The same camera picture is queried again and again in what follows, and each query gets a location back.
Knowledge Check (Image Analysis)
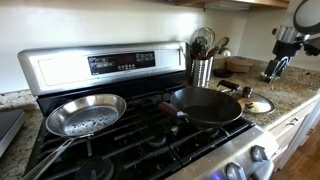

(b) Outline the stainless steel gas stove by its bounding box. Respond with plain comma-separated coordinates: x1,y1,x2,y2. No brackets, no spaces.
17,41,280,180

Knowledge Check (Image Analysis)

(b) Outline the steel lid with brown knob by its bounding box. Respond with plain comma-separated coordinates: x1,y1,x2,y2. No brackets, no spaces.
231,86,276,115

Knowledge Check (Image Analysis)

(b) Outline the silver ladle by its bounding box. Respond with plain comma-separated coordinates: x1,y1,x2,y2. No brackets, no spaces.
217,47,233,58

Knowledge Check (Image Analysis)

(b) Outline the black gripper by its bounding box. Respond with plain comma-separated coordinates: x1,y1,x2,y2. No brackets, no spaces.
264,39,303,83

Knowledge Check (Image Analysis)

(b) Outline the round wire skimmer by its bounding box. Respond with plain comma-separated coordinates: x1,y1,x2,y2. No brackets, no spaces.
191,26,216,47

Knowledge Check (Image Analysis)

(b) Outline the metal drawer handle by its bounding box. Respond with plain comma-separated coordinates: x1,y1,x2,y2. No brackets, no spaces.
285,116,300,127

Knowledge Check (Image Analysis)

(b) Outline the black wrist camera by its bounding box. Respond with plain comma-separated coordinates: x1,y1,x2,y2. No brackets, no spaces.
303,36,320,57

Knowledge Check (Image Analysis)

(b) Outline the black wok with wooden handles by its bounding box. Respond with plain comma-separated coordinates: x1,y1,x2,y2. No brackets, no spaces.
158,79,244,131

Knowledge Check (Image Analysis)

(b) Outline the perforated steel utensil holder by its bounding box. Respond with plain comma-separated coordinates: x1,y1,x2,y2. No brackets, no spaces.
189,56,215,89

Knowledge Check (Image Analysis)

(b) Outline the silver stove knob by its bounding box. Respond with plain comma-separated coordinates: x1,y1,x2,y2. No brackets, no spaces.
251,144,270,164
225,161,248,180

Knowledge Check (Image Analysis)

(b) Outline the flat black steel-edged appliance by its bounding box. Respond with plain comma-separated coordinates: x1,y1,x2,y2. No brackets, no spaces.
0,108,26,158

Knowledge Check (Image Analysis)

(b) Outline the wooden spoon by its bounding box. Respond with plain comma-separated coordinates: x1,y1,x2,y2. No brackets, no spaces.
206,36,231,60

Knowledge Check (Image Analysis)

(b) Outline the stainless steel frying pan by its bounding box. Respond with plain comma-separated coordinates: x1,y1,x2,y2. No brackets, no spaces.
20,93,128,180

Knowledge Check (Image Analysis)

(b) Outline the stack of wooden plates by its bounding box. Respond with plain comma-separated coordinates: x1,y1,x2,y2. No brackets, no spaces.
225,57,255,74

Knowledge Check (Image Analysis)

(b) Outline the small black skillet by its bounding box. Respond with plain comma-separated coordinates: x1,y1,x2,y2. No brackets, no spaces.
212,67,235,79

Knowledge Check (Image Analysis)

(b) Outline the wooden upper cabinet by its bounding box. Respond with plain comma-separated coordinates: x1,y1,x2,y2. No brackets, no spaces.
173,0,291,10

